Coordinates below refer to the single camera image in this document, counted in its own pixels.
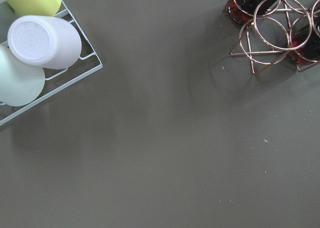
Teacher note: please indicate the white cup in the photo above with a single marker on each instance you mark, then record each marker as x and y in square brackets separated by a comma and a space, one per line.
[44, 41]

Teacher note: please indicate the back right tea bottle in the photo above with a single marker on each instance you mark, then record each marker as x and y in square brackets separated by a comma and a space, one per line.
[241, 11]

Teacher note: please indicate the tea bottle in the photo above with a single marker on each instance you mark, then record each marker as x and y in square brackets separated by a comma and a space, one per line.
[310, 51]
[241, 11]

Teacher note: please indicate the pale green cup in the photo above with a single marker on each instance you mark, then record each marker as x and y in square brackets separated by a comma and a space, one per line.
[20, 83]

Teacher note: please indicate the front tea bottle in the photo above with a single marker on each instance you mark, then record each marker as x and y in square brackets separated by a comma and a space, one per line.
[310, 51]

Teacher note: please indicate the yellow green cup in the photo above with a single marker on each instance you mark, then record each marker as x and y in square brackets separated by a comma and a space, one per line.
[35, 7]

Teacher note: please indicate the white wire cup rack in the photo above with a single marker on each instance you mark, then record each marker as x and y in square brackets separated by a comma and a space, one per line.
[58, 80]

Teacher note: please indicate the copper wire bottle rack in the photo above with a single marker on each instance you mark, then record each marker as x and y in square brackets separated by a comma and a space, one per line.
[266, 40]

